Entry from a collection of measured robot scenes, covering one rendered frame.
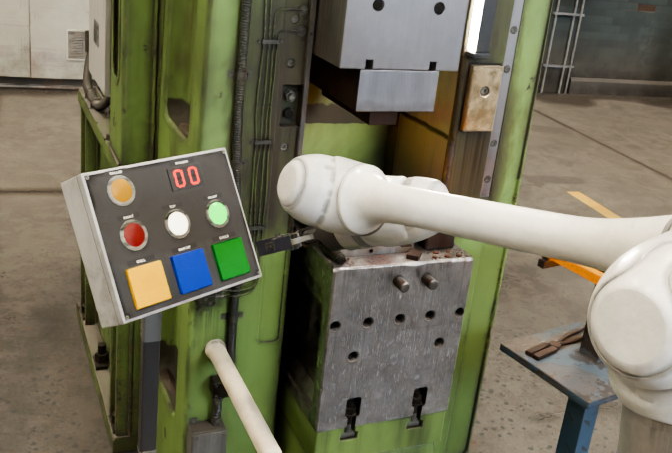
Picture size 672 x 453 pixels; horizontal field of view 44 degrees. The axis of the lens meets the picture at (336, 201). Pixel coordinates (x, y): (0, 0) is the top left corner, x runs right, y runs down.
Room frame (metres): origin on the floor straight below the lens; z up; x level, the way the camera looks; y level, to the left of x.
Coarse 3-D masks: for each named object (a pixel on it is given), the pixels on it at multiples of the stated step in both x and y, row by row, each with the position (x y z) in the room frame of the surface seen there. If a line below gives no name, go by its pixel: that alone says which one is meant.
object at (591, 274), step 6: (552, 258) 1.92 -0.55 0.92; (564, 264) 1.88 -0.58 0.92; (570, 264) 1.87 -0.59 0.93; (576, 264) 1.86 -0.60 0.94; (576, 270) 1.85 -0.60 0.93; (582, 270) 1.84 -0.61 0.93; (588, 270) 1.83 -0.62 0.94; (594, 270) 1.83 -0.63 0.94; (582, 276) 1.83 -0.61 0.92; (588, 276) 1.82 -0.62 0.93; (594, 276) 1.81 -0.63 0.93; (600, 276) 1.80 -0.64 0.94; (594, 282) 1.80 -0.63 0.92
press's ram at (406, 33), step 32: (320, 0) 1.90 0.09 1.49; (352, 0) 1.78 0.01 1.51; (384, 0) 1.81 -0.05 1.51; (416, 0) 1.84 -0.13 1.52; (448, 0) 1.88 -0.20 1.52; (320, 32) 1.89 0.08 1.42; (352, 32) 1.78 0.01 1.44; (384, 32) 1.81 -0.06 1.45; (416, 32) 1.85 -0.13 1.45; (448, 32) 1.88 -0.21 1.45; (352, 64) 1.79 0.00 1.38; (384, 64) 1.82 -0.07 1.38; (416, 64) 1.85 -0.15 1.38; (448, 64) 1.89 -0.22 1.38
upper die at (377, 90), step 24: (312, 72) 2.04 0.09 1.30; (336, 72) 1.91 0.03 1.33; (360, 72) 1.79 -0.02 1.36; (384, 72) 1.82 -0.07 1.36; (408, 72) 1.84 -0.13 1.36; (432, 72) 1.87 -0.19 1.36; (336, 96) 1.89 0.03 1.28; (360, 96) 1.80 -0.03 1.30; (384, 96) 1.82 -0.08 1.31; (408, 96) 1.85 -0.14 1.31; (432, 96) 1.88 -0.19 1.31
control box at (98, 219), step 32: (160, 160) 1.51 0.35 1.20; (192, 160) 1.57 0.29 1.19; (224, 160) 1.62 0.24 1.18; (64, 192) 1.42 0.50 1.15; (96, 192) 1.38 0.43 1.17; (160, 192) 1.48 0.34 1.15; (192, 192) 1.53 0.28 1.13; (224, 192) 1.58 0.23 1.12; (96, 224) 1.35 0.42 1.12; (160, 224) 1.44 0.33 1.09; (192, 224) 1.49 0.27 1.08; (224, 224) 1.54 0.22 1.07; (96, 256) 1.35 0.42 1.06; (128, 256) 1.36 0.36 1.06; (160, 256) 1.41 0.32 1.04; (256, 256) 1.57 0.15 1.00; (96, 288) 1.35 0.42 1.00; (128, 288) 1.33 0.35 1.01; (224, 288) 1.47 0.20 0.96; (128, 320) 1.30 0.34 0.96
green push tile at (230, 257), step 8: (232, 240) 1.53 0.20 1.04; (240, 240) 1.55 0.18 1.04; (216, 248) 1.50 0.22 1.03; (224, 248) 1.51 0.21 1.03; (232, 248) 1.52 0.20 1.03; (240, 248) 1.54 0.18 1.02; (216, 256) 1.49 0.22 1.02; (224, 256) 1.50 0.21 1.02; (232, 256) 1.51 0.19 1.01; (240, 256) 1.53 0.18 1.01; (216, 264) 1.49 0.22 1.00; (224, 264) 1.49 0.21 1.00; (232, 264) 1.51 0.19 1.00; (240, 264) 1.52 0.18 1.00; (248, 264) 1.53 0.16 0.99; (224, 272) 1.48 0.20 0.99; (232, 272) 1.50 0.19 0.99; (240, 272) 1.51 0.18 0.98; (224, 280) 1.48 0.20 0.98
